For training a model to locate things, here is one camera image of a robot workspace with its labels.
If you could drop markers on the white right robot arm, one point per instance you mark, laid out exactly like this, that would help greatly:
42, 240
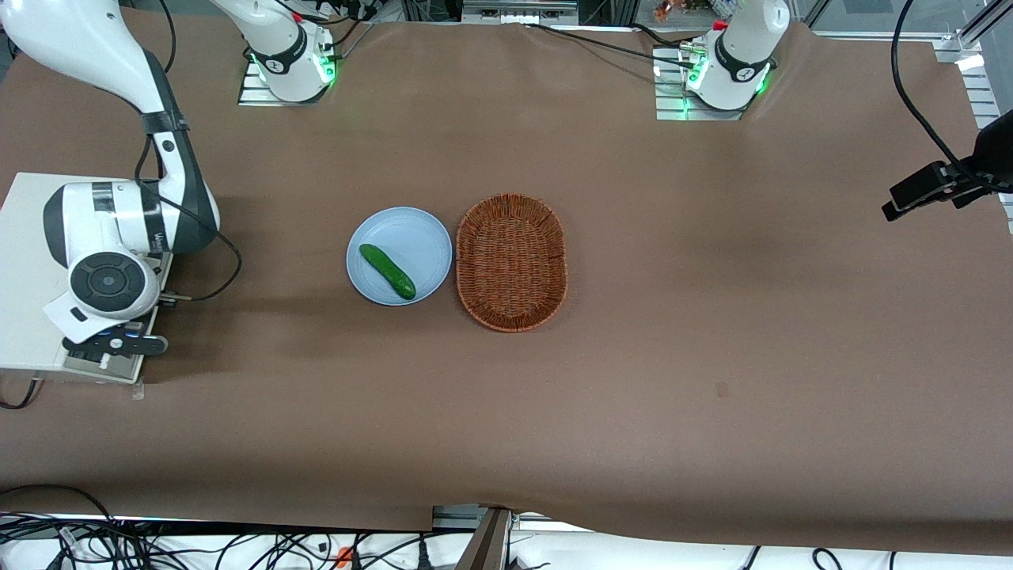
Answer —
95, 47

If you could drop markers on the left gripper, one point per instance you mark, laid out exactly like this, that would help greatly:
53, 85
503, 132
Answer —
991, 154

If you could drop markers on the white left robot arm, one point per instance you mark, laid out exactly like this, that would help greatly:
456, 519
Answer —
740, 55

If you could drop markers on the brown table cover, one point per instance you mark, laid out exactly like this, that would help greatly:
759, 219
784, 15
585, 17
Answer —
712, 317

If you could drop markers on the light blue plate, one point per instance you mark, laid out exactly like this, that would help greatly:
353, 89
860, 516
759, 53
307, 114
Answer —
411, 237

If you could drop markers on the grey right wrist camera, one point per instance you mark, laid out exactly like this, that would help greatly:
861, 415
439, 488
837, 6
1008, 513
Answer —
134, 345

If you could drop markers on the metal camera support bracket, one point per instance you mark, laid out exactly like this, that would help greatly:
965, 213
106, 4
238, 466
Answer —
484, 542

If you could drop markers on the aluminium frame rail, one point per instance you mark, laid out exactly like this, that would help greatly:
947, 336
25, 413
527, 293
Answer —
985, 87

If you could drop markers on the green cucumber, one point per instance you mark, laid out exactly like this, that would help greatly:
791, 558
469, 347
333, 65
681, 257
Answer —
388, 272

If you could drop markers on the white toaster oven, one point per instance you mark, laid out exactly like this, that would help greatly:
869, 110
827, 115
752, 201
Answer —
24, 317

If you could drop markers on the brown wicker basket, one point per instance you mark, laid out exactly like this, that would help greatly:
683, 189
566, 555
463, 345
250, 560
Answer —
511, 263

